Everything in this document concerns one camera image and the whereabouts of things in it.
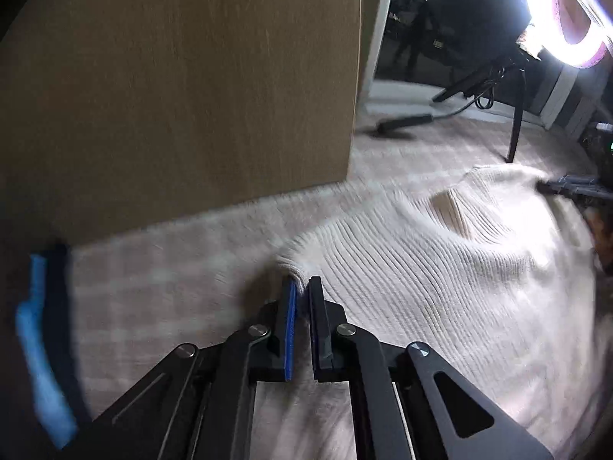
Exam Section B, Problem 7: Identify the black cable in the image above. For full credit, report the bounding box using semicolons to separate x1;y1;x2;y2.
431;69;503;118

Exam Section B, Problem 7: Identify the cream ribbed knit sweater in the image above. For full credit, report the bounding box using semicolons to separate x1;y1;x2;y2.
275;165;605;447

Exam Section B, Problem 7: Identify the black tripod stand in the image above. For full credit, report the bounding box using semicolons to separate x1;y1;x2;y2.
431;33;544;164

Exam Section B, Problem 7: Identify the dark cloth with blue stripe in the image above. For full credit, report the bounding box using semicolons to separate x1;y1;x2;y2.
0;242;93;456

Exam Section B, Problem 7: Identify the brown wooden headboard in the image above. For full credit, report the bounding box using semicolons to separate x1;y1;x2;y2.
0;0;364;250

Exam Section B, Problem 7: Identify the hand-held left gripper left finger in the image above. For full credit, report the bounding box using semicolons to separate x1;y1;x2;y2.
62;278;300;460

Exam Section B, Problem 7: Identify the black tube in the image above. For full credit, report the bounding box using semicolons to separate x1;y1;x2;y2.
376;112;434;133

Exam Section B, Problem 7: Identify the white slatted frame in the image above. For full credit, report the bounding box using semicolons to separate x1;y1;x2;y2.
539;63;605;136

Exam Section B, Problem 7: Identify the ring light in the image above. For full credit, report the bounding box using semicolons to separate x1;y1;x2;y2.
520;0;613;69

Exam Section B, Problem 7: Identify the beige checked blanket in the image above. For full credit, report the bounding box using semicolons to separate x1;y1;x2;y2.
67;115;609;460

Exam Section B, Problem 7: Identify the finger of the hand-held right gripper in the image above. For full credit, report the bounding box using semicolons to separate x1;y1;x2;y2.
537;176;600;198

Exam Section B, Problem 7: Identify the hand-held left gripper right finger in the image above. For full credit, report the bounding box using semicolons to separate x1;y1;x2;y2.
309;276;555;460

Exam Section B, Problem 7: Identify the white door frame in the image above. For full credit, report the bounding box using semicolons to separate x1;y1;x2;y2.
360;0;400;102

